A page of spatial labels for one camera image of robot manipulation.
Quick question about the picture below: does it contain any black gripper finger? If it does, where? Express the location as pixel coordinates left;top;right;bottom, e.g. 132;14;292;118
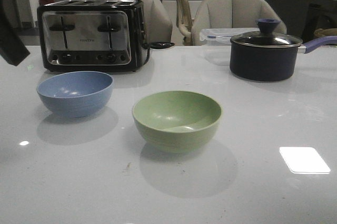
1;0;30;66

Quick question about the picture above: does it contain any blue bowl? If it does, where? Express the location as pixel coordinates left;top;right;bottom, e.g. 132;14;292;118
37;71;113;118

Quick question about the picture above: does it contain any green bowl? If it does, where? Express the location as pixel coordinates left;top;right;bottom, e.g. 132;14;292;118
132;90;222;153

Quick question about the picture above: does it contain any red bin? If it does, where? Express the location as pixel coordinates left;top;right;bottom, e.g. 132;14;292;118
38;0;54;6

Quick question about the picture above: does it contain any black and steel toaster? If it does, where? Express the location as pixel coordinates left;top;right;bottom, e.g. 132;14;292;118
37;0;149;72

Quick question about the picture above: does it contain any beige armchair left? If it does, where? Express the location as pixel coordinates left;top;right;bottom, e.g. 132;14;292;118
141;0;173;43

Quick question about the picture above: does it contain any beige armchair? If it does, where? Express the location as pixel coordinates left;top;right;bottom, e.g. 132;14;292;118
141;0;173;43
191;0;281;46

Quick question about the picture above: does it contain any cream office chair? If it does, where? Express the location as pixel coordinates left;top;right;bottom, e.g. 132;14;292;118
176;0;193;46

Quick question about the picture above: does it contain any clear plastic food container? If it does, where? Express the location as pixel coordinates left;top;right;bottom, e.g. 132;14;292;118
200;27;259;66

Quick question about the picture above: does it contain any beige armchair right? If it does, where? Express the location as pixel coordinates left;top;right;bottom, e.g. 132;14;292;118
191;0;281;46

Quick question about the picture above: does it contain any dark blue saucepan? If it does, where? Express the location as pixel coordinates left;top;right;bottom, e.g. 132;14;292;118
230;36;336;82

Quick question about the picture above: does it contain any glass pot lid blue knob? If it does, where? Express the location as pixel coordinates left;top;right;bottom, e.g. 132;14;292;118
230;18;302;48

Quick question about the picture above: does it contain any black toaster power cable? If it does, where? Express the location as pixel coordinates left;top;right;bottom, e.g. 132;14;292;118
143;42;176;65

